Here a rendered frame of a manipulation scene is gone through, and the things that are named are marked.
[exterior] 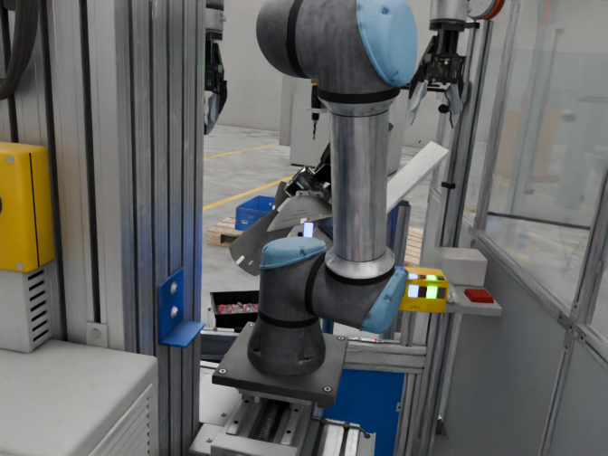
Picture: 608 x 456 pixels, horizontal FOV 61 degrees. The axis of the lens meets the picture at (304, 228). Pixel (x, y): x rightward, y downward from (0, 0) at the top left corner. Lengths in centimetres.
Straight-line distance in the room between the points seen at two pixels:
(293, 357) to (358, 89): 50
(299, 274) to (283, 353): 15
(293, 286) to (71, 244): 40
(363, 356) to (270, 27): 100
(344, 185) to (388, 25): 23
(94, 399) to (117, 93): 31
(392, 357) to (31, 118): 114
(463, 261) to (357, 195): 123
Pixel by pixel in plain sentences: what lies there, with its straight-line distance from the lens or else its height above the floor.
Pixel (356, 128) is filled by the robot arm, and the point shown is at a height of 149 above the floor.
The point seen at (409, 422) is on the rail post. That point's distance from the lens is 164.
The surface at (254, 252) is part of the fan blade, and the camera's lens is 176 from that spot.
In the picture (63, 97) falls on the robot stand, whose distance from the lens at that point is 62.
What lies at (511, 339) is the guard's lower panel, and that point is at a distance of 190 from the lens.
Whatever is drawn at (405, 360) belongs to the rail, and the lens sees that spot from 152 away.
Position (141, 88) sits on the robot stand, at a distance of 63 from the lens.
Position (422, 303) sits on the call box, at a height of 101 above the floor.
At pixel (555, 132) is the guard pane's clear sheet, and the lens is 175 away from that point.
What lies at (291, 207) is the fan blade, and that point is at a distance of 159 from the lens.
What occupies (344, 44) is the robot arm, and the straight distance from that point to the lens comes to 69.
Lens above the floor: 156
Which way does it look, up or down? 16 degrees down
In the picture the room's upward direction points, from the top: 4 degrees clockwise
